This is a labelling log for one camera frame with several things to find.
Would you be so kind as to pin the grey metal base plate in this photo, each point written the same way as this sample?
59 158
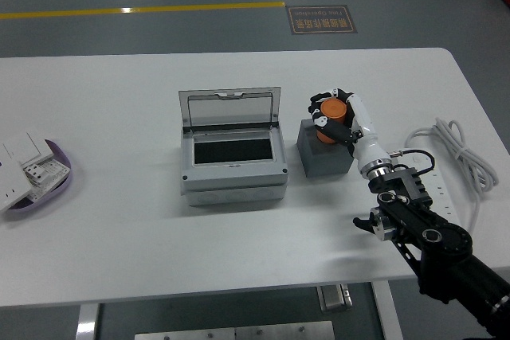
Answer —
235 332

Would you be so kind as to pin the small white circuit breaker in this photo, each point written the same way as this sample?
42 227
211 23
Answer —
35 173

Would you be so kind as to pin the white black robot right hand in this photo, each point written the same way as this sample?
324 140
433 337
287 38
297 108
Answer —
368 145

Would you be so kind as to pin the white wall socket panel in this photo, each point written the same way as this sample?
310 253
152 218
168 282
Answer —
12 184

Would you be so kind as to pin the purple plastic tray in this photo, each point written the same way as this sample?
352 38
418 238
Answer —
60 186

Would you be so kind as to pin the orange cylinder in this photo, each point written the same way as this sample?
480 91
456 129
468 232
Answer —
334 110

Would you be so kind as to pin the white printed terminal part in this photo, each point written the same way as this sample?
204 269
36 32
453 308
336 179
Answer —
52 177

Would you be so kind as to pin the yellow floor tape line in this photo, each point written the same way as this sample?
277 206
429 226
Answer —
139 10

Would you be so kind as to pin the grey junction box clear lid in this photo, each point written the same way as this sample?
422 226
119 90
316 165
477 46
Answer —
235 192

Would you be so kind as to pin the grey cube block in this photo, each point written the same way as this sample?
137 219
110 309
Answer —
326 161

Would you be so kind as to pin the white table leg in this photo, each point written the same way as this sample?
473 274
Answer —
87 322
388 312

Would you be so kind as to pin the white power strip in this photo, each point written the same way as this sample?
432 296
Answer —
442 192

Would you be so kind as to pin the dark floor sign orange text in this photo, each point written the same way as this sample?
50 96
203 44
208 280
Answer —
322 19

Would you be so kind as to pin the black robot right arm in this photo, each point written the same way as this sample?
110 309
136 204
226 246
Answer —
442 236

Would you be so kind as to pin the grey metal table bracket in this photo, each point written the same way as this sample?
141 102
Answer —
334 298

